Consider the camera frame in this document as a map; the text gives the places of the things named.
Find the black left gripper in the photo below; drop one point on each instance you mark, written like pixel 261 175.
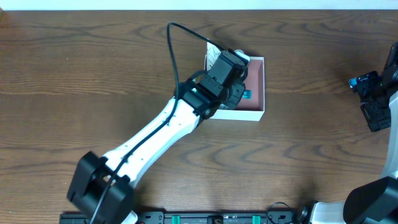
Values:
pixel 236 96

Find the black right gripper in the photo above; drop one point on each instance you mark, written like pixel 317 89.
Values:
pixel 376 118

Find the green white toothpaste tube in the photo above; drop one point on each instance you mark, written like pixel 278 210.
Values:
pixel 247 94

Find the white lotion tube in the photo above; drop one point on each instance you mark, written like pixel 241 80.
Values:
pixel 212 54

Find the blue soap pump bottle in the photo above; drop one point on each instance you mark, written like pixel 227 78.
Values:
pixel 245 58

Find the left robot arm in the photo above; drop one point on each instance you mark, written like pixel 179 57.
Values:
pixel 103 187

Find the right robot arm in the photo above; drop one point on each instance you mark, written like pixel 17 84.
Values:
pixel 375 202

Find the white cardboard box pink inside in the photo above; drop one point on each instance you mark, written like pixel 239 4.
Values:
pixel 249 109

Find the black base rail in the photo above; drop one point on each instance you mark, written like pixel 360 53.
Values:
pixel 272 216

